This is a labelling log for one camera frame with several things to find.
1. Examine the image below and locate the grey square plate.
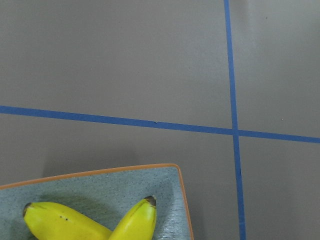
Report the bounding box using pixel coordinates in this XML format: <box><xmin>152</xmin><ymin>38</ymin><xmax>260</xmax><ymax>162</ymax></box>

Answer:
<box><xmin>0</xmin><ymin>163</ymin><xmax>194</xmax><ymax>240</ymax></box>

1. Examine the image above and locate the yellow banana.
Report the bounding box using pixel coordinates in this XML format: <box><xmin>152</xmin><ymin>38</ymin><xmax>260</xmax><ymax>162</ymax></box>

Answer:
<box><xmin>109</xmin><ymin>195</ymin><xmax>157</xmax><ymax>240</ymax></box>
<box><xmin>22</xmin><ymin>202</ymin><xmax>112</xmax><ymax>240</ymax></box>

